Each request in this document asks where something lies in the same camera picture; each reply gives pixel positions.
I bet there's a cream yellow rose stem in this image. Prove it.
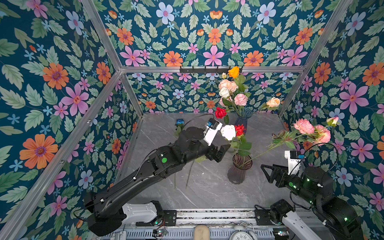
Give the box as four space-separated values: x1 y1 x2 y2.
260 97 281 111

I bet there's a red rose stem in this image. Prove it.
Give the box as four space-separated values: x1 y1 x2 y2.
215 107 238 125
235 125 252 164

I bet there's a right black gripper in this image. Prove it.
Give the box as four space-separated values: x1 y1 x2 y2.
260 162 320 207

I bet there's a mixed flower bunch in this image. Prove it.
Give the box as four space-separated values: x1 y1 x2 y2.
174 156 208 189

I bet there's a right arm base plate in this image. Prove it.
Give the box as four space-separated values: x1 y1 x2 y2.
254 204 295 226

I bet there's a dark purple glass vase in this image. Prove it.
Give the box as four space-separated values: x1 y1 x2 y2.
227 154 253 185

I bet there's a peach peony flower stem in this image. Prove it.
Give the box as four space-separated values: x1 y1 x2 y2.
219 74 251 116

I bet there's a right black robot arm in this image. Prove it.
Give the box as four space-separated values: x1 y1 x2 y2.
261 165 364 240

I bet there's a beige wooden handle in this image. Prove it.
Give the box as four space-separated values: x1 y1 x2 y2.
194 225 210 240

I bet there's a deep pink peony stem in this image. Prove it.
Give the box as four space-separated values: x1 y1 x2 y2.
245 117 339 164

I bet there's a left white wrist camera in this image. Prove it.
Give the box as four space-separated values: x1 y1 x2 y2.
203 118 223 146

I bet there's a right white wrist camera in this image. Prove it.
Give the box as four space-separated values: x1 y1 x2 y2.
284 151 305 175

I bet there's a black hook rail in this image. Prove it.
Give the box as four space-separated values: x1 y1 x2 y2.
179 66 233 74

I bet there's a blue purple glass vase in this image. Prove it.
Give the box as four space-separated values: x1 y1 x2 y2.
234 108 253 134

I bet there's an aluminium mounting rail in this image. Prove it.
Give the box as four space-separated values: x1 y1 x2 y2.
98 208 340 229

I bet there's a pink peony flower stem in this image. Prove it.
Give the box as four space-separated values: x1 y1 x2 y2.
219 94 249 116

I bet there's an orange yellow rose stem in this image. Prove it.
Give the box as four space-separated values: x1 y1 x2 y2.
228 67 249 98

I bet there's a white alarm clock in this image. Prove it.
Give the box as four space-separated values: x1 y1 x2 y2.
229 225 258 240

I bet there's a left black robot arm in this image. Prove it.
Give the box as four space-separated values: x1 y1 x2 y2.
84 127 231 237

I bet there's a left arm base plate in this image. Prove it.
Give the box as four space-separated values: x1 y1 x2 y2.
135 210 178 227

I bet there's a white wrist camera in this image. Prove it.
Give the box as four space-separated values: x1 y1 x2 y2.
284 151 305 175
203 118 223 146

